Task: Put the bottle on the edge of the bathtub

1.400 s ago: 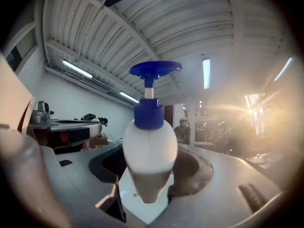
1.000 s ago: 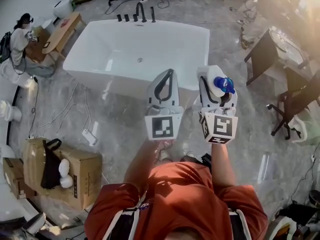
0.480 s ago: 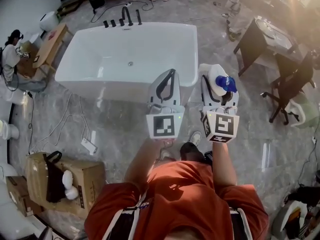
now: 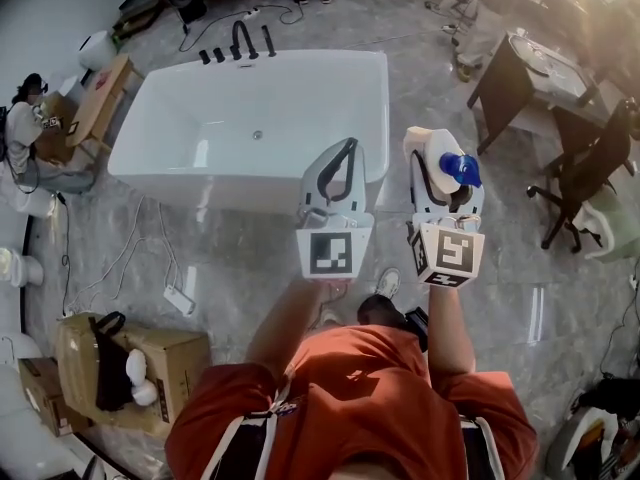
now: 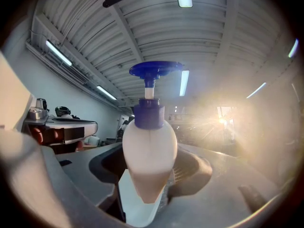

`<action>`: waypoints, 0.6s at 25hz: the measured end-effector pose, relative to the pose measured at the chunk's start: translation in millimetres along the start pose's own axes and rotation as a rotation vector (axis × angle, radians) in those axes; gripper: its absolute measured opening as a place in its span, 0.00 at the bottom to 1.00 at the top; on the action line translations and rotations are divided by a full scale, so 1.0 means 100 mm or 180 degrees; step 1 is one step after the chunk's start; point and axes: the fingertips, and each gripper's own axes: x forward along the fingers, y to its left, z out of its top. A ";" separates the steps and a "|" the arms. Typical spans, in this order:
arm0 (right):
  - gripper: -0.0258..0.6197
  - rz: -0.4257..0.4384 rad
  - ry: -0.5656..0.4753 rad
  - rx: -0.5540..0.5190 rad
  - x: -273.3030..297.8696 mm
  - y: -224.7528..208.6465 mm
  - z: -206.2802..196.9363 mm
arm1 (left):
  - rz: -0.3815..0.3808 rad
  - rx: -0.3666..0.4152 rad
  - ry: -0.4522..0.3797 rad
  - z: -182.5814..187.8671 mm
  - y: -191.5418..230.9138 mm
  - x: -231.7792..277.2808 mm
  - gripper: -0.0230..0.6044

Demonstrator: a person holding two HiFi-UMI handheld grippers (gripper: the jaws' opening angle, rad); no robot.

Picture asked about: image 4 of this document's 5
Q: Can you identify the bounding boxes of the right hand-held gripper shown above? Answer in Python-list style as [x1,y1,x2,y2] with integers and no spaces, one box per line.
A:
[403,126,487,289]

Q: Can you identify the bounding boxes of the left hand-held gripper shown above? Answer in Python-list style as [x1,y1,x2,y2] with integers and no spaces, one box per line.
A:
[295,137,375,280]

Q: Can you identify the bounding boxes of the white spray bottle blue nozzle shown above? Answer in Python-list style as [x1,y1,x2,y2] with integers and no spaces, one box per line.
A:
[417,128,484,195]

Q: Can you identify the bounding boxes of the white bathtub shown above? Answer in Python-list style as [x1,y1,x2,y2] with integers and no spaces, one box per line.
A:
[107,49,391,218]

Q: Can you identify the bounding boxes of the person's right forearm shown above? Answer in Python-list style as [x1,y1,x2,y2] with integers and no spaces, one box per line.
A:
[426,282,477,387]

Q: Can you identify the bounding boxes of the person's left forearm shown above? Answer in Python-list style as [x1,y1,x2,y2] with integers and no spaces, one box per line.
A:
[244,276,354,387]

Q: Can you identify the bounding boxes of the person's right white shoe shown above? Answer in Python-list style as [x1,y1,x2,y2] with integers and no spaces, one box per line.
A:
[374,266,402,300]

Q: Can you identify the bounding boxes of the dark wooden table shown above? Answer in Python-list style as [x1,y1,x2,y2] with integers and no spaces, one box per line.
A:
[466,30,602,158]

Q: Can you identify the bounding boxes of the person's black shorts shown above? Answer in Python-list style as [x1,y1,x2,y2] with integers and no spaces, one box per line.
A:
[357,295,407,328]

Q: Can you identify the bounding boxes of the black hip pack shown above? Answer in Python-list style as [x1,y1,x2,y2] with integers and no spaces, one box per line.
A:
[403,306,430,354]

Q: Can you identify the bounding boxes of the black office chair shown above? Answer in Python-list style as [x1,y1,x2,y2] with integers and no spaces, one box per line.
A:
[526,96,637,255]

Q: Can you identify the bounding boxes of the black hand shower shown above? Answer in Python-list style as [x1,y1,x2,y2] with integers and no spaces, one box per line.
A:
[261,24,279,59]

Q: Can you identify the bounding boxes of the white washbasin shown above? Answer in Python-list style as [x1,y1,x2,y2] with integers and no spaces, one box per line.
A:
[508,34,596,107]

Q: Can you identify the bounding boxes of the pale green tub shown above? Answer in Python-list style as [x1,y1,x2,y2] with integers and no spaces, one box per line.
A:
[578,185,640,263]

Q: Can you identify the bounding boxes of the black arched faucet spout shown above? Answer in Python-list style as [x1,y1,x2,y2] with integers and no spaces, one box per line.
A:
[229,19,261,62]

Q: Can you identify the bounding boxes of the person's orange shirt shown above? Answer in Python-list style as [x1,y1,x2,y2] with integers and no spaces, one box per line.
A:
[164,323,541,480]

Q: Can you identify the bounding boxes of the large open cardboard box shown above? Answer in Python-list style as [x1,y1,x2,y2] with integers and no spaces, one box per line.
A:
[53,310,212,440]

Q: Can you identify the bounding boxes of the brown cardboard box red print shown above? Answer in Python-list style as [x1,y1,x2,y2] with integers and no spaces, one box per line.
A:
[64,53,135,150]

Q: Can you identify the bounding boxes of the white soft bundle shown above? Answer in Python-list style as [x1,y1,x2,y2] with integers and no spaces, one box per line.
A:
[130,380,160,408]
[124,347,149,384]

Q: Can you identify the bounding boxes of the white toilet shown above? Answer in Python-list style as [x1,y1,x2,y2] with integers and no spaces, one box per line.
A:
[0,246,46,287]
[77,29,120,69]
[12,187,59,219]

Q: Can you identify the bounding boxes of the white round appliance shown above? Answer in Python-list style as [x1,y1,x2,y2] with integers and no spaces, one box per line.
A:
[544,405,624,480]

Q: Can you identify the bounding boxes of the person's black chest harness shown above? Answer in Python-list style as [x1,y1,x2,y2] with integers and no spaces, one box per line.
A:
[197,397,504,480]

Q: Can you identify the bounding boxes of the person's head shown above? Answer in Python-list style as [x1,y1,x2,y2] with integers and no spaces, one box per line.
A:
[339,460,454,480]

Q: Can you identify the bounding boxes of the black bag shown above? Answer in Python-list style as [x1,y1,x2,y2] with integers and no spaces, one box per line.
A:
[88,311,137,413]

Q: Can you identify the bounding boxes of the small cardboard box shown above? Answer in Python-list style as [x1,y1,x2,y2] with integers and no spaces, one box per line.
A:
[17,356,92,438]

